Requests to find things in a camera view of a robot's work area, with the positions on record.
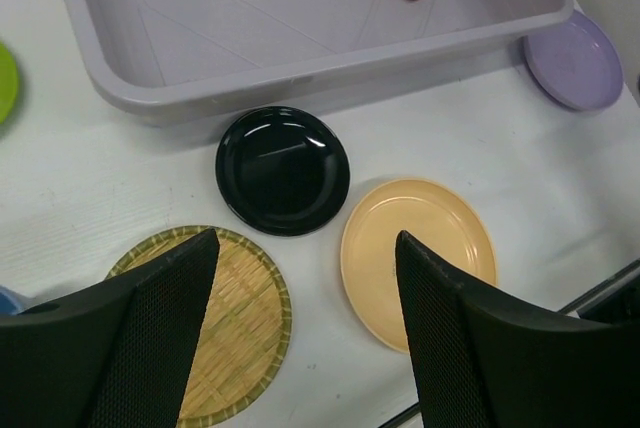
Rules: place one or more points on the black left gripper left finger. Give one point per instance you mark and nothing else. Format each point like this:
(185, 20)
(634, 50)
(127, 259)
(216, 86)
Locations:
(115, 354)

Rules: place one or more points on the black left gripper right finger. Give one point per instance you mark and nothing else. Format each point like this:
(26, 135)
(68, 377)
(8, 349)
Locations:
(484, 358)

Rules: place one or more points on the blue plastic cup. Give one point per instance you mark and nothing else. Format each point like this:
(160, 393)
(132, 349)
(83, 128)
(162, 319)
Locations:
(10, 304)

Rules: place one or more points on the green plastic plate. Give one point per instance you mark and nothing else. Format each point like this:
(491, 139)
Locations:
(9, 82)

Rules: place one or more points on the grey plastic bin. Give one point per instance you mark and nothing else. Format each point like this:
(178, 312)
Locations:
(171, 60)

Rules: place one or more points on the woven bamboo plate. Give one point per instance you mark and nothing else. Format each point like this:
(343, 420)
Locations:
(244, 337)

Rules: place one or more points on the black glossy plate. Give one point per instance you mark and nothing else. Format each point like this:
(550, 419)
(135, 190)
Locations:
(282, 171)

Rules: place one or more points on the purple plastic plate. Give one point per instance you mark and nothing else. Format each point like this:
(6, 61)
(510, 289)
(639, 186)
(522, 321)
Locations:
(576, 64)

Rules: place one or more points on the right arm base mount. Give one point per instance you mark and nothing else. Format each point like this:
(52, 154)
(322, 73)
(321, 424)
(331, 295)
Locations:
(613, 301)

